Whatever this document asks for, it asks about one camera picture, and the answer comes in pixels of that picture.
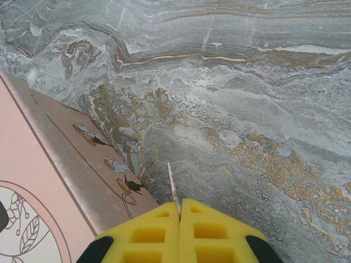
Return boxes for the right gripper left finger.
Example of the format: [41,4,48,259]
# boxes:
[77,201,180,263]

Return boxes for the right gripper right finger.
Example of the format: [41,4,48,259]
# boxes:
[179,198,284,263]

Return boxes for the pink cartoon couple tin box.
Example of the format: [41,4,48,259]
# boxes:
[0,70,160,263]

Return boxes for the thin wooden stick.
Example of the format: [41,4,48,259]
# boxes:
[166,161,183,220]

